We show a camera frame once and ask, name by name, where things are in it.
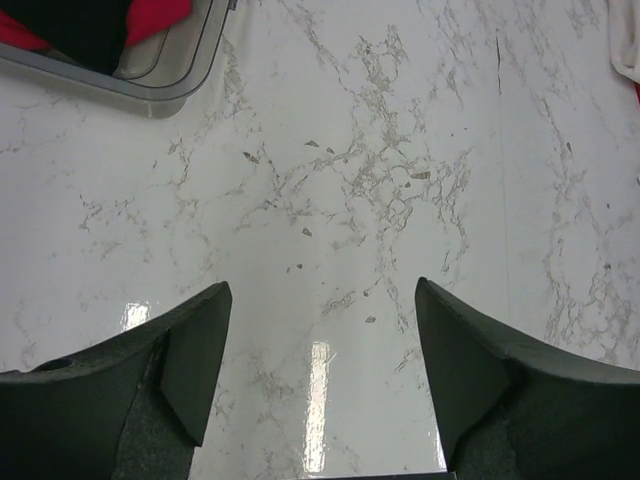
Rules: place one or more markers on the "black t-shirt in bin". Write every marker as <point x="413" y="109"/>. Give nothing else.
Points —
<point x="90" y="32"/>

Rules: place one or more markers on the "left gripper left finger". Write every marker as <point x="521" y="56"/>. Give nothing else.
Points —
<point x="135" y="406"/>

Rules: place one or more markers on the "white printed t-shirt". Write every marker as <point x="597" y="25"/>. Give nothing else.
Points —
<point x="623" y="30"/>

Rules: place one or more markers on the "magenta t-shirt in bin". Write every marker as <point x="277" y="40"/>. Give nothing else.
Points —
<point x="145" y="18"/>

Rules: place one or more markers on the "grey plastic bin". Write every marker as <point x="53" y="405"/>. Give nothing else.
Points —
<point x="153" y="79"/>

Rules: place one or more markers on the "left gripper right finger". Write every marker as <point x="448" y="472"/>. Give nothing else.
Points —
<point x="510" y="406"/>

